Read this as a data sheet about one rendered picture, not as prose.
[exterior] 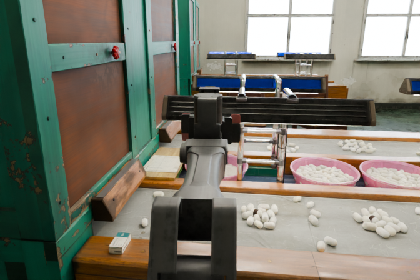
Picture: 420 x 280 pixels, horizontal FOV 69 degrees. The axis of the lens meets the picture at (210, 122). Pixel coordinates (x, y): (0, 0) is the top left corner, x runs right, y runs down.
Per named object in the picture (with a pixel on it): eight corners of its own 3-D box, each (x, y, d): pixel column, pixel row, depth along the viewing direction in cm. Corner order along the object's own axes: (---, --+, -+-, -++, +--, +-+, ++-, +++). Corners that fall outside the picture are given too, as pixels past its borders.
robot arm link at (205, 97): (186, 92, 63) (177, 103, 52) (227, 92, 63) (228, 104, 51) (187, 145, 66) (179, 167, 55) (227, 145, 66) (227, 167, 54)
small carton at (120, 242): (122, 254, 75) (122, 247, 75) (109, 253, 76) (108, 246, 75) (131, 239, 81) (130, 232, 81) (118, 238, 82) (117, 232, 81)
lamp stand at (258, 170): (278, 177, 139) (285, 78, 127) (234, 175, 141) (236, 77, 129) (274, 161, 157) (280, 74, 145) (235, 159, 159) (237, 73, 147)
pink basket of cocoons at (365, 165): (449, 214, 110) (455, 189, 107) (371, 209, 112) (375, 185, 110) (410, 180, 135) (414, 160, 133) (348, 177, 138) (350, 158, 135)
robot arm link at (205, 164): (184, 133, 58) (141, 228, 28) (231, 134, 57) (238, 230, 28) (185, 192, 61) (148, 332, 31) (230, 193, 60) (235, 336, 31)
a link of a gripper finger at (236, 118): (211, 107, 80) (209, 115, 71) (239, 108, 79) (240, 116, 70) (211, 132, 81) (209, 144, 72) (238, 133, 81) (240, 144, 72)
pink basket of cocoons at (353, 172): (372, 201, 118) (376, 179, 115) (311, 211, 111) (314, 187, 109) (329, 173, 142) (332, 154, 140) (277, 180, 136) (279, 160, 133)
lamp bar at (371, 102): (376, 127, 86) (380, 102, 84) (160, 120, 93) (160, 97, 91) (365, 119, 94) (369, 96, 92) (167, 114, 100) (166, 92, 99)
